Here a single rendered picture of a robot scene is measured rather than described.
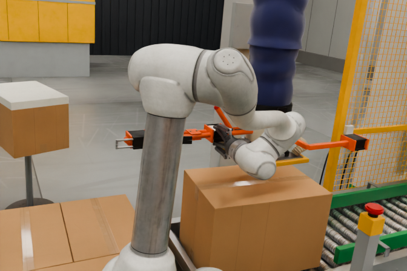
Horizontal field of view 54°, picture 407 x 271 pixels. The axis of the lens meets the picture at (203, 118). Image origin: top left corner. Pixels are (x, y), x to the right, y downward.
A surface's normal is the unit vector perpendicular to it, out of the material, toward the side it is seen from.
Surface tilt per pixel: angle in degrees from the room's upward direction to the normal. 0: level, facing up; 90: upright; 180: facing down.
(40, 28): 90
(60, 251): 0
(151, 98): 88
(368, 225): 90
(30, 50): 90
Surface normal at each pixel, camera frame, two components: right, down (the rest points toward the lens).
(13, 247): 0.07, -0.96
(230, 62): -0.04, -0.41
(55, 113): 0.69, 0.26
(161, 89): -0.34, 0.19
